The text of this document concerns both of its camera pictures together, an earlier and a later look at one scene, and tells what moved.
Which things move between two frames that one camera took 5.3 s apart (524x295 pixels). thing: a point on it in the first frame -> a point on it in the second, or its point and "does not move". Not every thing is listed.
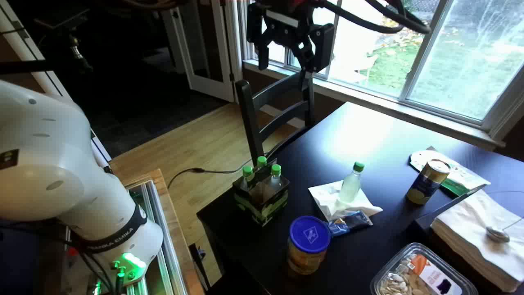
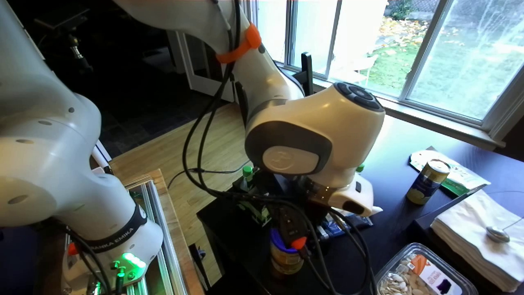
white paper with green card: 459,180 does not move
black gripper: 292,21 -> 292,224
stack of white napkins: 492,229 does not move
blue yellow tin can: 429,178 does not move
